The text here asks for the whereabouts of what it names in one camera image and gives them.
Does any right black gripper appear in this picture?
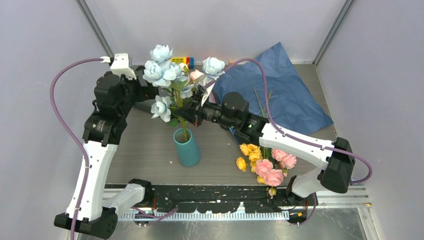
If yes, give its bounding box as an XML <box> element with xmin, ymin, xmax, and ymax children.
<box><xmin>174</xmin><ymin>91</ymin><xmax>238</xmax><ymax>130</ymax></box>

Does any blue flower stem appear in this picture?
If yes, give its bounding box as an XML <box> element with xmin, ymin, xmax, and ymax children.
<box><xmin>142</xmin><ymin>44</ymin><xmax>226</xmax><ymax>124</ymax></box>

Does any pink flower stem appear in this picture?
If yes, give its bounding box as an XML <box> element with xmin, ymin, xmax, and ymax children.
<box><xmin>253</xmin><ymin>87</ymin><xmax>297</xmax><ymax>183</ymax></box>
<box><xmin>166</xmin><ymin>63</ymin><xmax>205</xmax><ymax>143</ymax></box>

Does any yellow flower stem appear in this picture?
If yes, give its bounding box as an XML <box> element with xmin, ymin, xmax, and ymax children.
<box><xmin>236</xmin><ymin>87</ymin><xmax>273</xmax><ymax>184</ymax></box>

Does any blue flower bouquet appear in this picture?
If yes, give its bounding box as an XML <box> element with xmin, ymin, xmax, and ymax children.
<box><xmin>213</xmin><ymin>42</ymin><xmax>334</xmax><ymax>135</ymax></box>

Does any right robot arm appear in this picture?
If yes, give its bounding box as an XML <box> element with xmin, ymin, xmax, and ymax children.
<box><xmin>172</xmin><ymin>90</ymin><xmax>355</xmax><ymax>205</ymax></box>

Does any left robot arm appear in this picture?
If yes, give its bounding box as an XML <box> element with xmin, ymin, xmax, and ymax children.
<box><xmin>54</xmin><ymin>66</ymin><xmax>158</xmax><ymax>240</ymax></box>

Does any teal vase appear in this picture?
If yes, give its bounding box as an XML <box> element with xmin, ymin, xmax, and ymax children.
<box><xmin>173</xmin><ymin>128</ymin><xmax>201</xmax><ymax>167</ymax></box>

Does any grey black case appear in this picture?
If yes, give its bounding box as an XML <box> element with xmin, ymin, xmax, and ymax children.
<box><xmin>134</xmin><ymin>99</ymin><xmax>156</xmax><ymax>114</ymax></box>

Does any yellow toy block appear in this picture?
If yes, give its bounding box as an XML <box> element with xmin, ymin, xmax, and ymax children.
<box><xmin>170</xmin><ymin>57</ymin><xmax>188</xmax><ymax>64</ymax></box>

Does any red blue toy block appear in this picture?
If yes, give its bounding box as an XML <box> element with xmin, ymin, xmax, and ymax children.
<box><xmin>186</xmin><ymin>57</ymin><xmax>195</xmax><ymax>70</ymax></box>

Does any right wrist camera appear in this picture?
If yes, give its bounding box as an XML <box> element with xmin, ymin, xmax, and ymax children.
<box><xmin>200</xmin><ymin>81</ymin><xmax>217</xmax><ymax>106</ymax></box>

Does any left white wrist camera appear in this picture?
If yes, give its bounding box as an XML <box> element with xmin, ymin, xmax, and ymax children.
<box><xmin>100</xmin><ymin>53</ymin><xmax>137</xmax><ymax>80</ymax></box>

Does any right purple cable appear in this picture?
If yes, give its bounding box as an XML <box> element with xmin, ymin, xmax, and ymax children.
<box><xmin>203</xmin><ymin>58</ymin><xmax>374</xmax><ymax>228</ymax></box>

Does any purple cable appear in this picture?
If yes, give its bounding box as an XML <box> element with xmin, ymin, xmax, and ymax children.
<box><xmin>203</xmin><ymin>58</ymin><xmax>374</xmax><ymax>228</ymax></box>
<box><xmin>49</xmin><ymin>57</ymin><xmax>180</xmax><ymax>240</ymax></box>

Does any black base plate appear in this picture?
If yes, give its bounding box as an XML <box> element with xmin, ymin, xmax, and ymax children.
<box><xmin>135</xmin><ymin>185</ymin><xmax>314</xmax><ymax>214</ymax></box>

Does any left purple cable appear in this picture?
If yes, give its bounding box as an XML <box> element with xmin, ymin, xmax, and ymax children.
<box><xmin>49</xmin><ymin>57</ymin><xmax>180</xmax><ymax>240</ymax></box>

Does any aluminium frame rail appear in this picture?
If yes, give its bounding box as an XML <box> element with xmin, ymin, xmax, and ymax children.
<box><xmin>135</xmin><ymin>184</ymin><xmax>372</xmax><ymax>221</ymax></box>

